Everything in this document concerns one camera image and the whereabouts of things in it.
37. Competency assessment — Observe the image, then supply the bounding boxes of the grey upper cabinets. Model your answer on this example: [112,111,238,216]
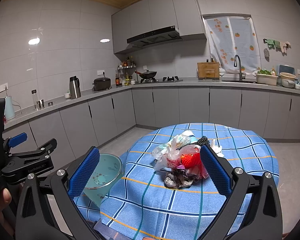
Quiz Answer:
[111,0,206,54]

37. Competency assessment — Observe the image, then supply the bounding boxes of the light blue electric kettle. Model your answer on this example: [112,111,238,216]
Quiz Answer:
[4,96,15,121]

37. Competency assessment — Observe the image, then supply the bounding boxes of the hanging green rags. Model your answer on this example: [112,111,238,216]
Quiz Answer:
[263,38,292,54]

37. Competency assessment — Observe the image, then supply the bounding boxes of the spice rack with bottles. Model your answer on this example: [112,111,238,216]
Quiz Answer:
[115,56,136,87]

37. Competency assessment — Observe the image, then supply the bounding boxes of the red mesh net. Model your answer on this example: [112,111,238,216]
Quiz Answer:
[181,148,202,169]

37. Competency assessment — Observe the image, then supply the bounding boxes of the light green trash bin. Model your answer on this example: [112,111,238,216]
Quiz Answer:
[83,153,123,207]

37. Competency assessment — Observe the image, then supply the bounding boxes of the wooden knife block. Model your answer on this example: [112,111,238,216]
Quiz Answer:
[197,62,219,80]

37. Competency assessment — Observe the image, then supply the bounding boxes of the black wok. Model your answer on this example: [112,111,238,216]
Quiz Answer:
[135,70,157,79]

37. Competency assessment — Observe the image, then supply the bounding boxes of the pink transparent plastic bag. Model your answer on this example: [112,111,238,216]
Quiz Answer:
[166,145,209,179]

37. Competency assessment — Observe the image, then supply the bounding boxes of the beige basin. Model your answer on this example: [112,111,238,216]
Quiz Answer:
[280,72,296,88]

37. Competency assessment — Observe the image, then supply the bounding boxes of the basin with green vegetables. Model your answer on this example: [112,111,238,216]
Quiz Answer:
[256,69,277,86]

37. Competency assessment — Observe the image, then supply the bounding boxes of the grey cabinets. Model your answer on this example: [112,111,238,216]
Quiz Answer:
[111,0,206,54]
[4,86,300,167]

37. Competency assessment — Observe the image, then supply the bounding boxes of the clear printed plastic bag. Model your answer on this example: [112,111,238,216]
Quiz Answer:
[152,130,200,171]

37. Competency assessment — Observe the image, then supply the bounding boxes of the small white cup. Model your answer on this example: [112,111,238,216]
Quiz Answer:
[64,93,71,99]

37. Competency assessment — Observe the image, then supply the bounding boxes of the black rice cooker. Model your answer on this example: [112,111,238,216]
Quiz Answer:
[93,77,111,92]

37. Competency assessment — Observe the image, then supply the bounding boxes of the glass bottle black lid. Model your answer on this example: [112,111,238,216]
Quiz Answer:
[31,89,38,110]

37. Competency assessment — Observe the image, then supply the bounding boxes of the black kitchen faucet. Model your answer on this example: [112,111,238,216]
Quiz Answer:
[234,54,245,82]

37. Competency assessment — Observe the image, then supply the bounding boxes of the black mesh net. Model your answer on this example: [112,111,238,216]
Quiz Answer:
[191,136,210,147]

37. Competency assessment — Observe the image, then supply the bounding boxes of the stainless steel thermos jug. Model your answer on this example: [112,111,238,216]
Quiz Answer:
[69,76,81,99]

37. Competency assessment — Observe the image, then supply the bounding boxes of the hanging scrubber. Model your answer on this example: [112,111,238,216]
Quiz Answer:
[263,48,270,62]

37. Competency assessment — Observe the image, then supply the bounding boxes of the blue plaid tablecloth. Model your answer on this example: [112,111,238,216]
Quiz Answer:
[74,123,279,239]

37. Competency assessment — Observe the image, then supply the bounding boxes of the purple wrapper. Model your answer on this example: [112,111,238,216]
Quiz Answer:
[164,168,200,189]

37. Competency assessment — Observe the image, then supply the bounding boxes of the pumpkin print window curtain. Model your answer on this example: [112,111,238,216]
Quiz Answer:
[204,15,261,75]

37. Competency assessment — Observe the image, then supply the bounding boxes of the person's left hand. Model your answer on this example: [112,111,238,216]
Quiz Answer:
[0,188,14,236]

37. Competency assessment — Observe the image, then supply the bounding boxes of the black range hood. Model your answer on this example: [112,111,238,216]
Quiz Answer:
[127,25,180,47]

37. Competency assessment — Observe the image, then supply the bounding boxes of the grey lower cabinets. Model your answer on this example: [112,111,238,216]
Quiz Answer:
[4,86,300,167]

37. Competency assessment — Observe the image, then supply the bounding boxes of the gas stove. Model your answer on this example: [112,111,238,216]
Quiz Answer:
[140,76,183,83]

